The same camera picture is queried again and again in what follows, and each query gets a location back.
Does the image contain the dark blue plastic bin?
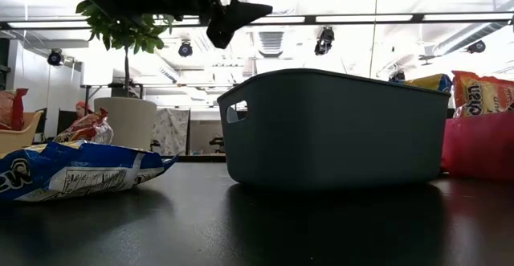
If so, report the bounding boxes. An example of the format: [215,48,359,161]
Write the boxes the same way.
[216,68,451,190]

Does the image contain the blue soy sauce ramen pack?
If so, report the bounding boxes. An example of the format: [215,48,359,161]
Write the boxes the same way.
[401,72,454,94]
[0,140,180,203]

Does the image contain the yellow plastic bin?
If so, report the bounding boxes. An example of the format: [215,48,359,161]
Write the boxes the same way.
[0,110,44,157]

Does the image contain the orange chicken ramen pack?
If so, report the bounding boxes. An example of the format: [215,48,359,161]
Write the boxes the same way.
[451,70,514,118]

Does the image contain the red plastic bin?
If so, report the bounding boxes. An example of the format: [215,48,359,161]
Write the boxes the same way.
[440,111,514,183]

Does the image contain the long ceiling light panel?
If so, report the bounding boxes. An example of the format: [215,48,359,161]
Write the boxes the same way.
[315,14,414,23]
[251,15,307,25]
[6,20,92,30]
[421,12,514,22]

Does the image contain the ceiling air vent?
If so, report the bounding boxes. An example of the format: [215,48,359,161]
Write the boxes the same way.
[256,31,285,58]

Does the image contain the grey patterned cloth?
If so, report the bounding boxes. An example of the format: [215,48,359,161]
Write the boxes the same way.
[151,108,191,157]

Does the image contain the green potted plant white pot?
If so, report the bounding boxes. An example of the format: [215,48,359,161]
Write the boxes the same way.
[73,0,174,151]

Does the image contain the person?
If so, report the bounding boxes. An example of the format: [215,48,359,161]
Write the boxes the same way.
[75,100,96,121]

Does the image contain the black background monitors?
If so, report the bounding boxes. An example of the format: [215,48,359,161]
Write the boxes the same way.
[34,108,81,139]

